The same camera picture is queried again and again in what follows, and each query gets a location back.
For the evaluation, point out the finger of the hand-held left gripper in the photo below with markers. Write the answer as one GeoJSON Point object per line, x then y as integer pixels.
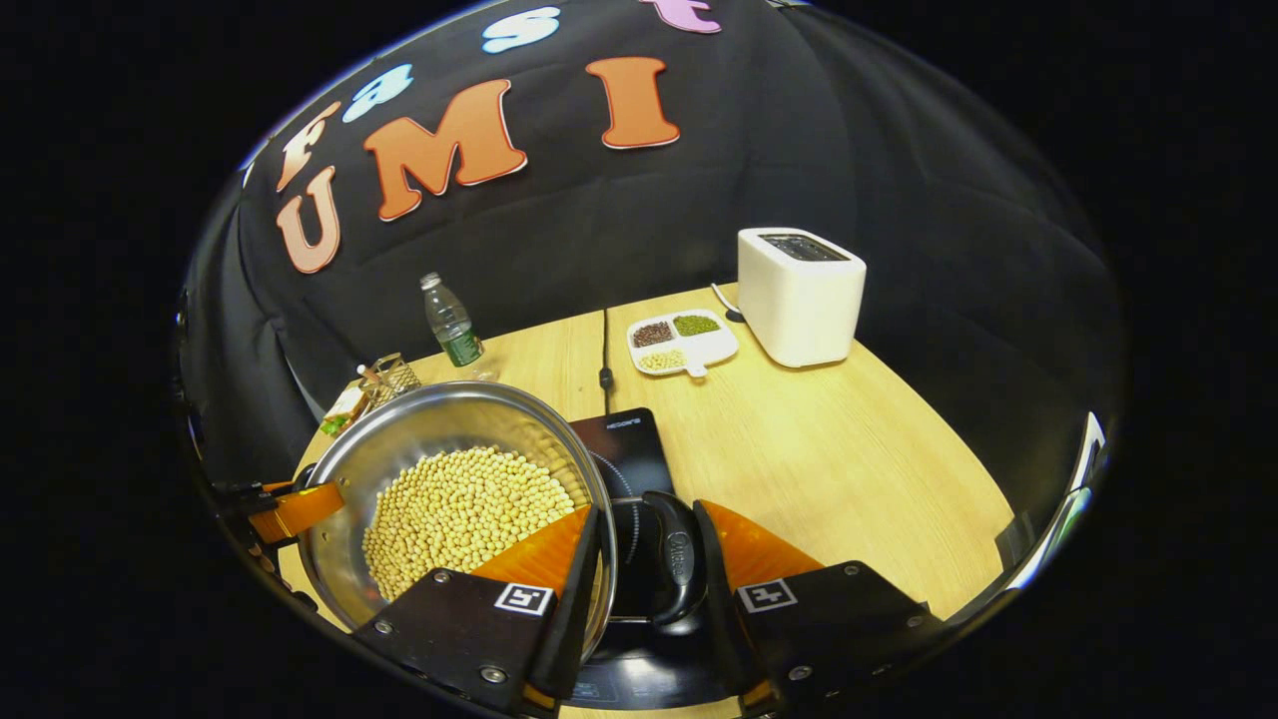
{"type": "Point", "coordinates": [300, 509]}

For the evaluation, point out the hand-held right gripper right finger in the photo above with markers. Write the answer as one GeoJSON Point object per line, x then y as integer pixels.
{"type": "Point", "coordinates": [714, 579]}

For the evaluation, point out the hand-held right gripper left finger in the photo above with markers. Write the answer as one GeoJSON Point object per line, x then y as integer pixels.
{"type": "Point", "coordinates": [574, 599]}

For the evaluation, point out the black induction cooktop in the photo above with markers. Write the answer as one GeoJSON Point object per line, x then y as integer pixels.
{"type": "Point", "coordinates": [629, 449]}

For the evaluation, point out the sandwich with lettuce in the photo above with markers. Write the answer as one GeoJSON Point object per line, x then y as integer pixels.
{"type": "Point", "coordinates": [342, 411]}

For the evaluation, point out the pile of soybeans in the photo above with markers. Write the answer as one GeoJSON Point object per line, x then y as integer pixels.
{"type": "Point", "coordinates": [449, 509]}

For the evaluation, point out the white divided dish of beans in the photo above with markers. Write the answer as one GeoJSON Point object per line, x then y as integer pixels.
{"type": "Point", "coordinates": [689, 345]}

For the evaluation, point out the clear plastic water bottle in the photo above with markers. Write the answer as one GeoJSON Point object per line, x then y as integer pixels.
{"type": "Point", "coordinates": [451, 320]}

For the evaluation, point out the white toaster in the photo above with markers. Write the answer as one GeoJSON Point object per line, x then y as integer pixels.
{"type": "Point", "coordinates": [799, 310]}

